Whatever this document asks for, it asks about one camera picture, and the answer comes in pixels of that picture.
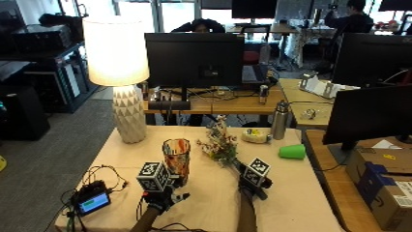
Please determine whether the person's left hand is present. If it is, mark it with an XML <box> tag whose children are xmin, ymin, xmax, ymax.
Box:
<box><xmin>142</xmin><ymin>175</ymin><xmax>191</xmax><ymax>214</ymax></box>

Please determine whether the person's right hand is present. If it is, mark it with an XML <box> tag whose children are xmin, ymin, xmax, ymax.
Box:
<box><xmin>234</xmin><ymin>161</ymin><xmax>275</xmax><ymax>201</ymax></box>

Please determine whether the colourful glass vase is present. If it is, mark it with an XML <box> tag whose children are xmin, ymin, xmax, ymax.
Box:
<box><xmin>162</xmin><ymin>138</ymin><xmax>192</xmax><ymax>188</ymax></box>

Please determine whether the dried flower bouquet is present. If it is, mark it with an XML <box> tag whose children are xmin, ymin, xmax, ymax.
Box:
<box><xmin>196</xmin><ymin>115</ymin><xmax>247</xmax><ymax>173</ymax></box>

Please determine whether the right glove white marker cube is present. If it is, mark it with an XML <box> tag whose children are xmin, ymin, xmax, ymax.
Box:
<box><xmin>242</xmin><ymin>157</ymin><xmax>272</xmax><ymax>188</ymax></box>

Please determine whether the glove white marker cube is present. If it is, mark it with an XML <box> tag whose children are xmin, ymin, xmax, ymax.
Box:
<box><xmin>136</xmin><ymin>161</ymin><xmax>174</xmax><ymax>193</ymax></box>
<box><xmin>242</xmin><ymin>157</ymin><xmax>272</xmax><ymax>188</ymax></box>

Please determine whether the beige tablecloth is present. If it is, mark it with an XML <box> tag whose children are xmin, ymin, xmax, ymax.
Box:
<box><xmin>55</xmin><ymin>125</ymin><xmax>346</xmax><ymax>232</ymax></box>

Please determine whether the left glove white marker cube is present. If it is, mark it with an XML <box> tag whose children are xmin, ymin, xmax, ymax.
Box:
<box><xmin>136</xmin><ymin>161</ymin><xmax>174</xmax><ymax>193</ymax></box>

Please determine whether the green plastic cup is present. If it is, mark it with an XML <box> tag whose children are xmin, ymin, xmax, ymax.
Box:
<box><xmin>278</xmin><ymin>143</ymin><xmax>308</xmax><ymax>160</ymax></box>

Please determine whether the white tape roll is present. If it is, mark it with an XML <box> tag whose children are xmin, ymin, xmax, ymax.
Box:
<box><xmin>242</xmin><ymin>128</ymin><xmax>274</xmax><ymax>145</ymax></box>

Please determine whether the small black screen device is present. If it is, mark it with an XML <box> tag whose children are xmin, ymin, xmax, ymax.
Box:
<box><xmin>71</xmin><ymin>180</ymin><xmax>112</xmax><ymax>218</ymax></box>

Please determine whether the steel water bottle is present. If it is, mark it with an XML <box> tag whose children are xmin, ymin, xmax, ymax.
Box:
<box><xmin>271</xmin><ymin>100</ymin><xmax>292</xmax><ymax>141</ymax></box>

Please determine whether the small shiny metal object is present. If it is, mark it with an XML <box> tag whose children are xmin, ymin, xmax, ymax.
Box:
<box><xmin>300</xmin><ymin>108</ymin><xmax>319</xmax><ymax>121</ymax></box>

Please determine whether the cardboard box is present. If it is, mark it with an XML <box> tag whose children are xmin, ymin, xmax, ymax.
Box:
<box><xmin>346</xmin><ymin>147</ymin><xmax>412</xmax><ymax>232</ymax></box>

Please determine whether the light wooden desk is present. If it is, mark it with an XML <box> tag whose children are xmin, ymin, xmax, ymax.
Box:
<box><xmin>279</xmin><ymin>77</ymin><xmax>346</xmax><ymax>130</ymax></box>

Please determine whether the white paper sheet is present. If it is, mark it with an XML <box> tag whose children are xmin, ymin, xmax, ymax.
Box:
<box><xmin>370</xmin><ymin>138</ymin><xmax>404</xmax><ymax>150</ymax></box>

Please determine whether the black monitor on grey foot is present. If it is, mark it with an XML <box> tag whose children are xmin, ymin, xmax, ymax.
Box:
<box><xmin>322</xmin><ymin>84</ymin><xmax>412</xmax><ymax>166</ymax></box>

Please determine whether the white desk holder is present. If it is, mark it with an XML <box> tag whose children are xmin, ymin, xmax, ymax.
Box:
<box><xmin>298</xmin><ymin>72</ymin><xmax>360</xmax><ymax>100</ymax></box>

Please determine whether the open laptop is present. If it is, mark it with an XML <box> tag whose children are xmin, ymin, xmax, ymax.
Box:
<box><xmin>242</xmin><ymin>63</ymin><xmax>274</xmax><ymax>85</ymax></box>

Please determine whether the black monitor with stand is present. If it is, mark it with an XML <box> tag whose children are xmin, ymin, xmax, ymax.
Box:
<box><xmin>144</xmin><ymin>32</ymin><xmax>246</xmax><ymax>102</ymax></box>

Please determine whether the black computer case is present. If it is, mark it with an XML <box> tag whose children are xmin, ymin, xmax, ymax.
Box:
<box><xmin>0</xmin><ymin>84</ymin><xmax>52</xmax><ymax>142</ymax></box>

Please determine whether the white table lamp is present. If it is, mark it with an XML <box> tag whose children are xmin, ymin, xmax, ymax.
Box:
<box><xmin>82</xmin><ymin>15</ymin><xmax>151</xmax><ymax>145</ymax></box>

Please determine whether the large black monitor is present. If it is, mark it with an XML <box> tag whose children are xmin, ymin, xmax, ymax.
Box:
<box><xmin>331</xmin><ymin>32</ymin><xmax>412</xmax><ymax>89</ymax></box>

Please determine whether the black shelf unit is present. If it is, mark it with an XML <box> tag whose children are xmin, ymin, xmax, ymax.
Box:
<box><xmin>0</xmin><ymin>23</ymin><xmax>100</xmax><ymax>114</ymax></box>

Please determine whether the black background monitor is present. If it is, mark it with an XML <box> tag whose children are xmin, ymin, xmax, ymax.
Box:
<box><xmin>231</xmin><ymin>0</ymin><xmax>280</xmax><ymax>20</ymax></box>

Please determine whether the black cable bundle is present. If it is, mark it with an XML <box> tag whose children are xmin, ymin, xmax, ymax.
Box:
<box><xmin>55</xmin><ymin>164</ymin><xmax>131</xmax><ymax>232</ymax></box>

